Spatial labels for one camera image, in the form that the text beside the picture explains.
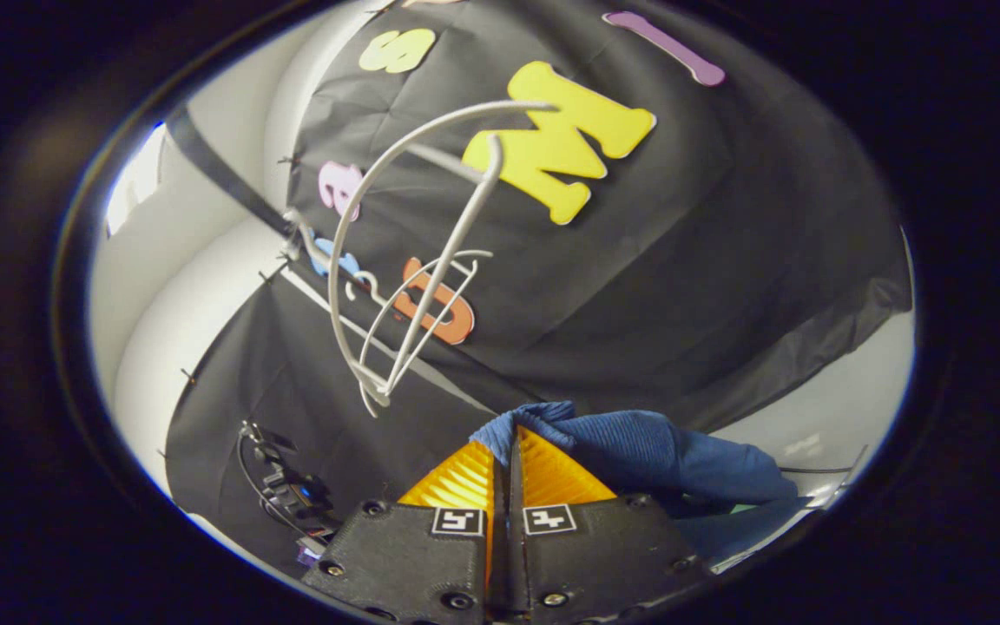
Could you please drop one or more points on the black backdrop cloth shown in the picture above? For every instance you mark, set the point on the black backdrop cloth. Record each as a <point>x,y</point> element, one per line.
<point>726,217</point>

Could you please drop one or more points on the white plastic hanger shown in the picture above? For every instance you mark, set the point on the white plastic hanger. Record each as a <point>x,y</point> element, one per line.
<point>452,255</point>
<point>467,213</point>

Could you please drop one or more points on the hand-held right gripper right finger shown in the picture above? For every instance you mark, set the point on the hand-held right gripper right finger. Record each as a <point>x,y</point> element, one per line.
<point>604,555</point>

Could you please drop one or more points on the large ceiling light panel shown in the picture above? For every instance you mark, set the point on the large ceiling light panel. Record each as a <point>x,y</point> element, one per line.
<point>140,178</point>

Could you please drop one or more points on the black clothes rack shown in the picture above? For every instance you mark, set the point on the black clothes rack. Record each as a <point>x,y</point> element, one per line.
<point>231,187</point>

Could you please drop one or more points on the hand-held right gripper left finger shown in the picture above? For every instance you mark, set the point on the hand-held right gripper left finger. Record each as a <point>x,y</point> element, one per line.
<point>404,555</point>

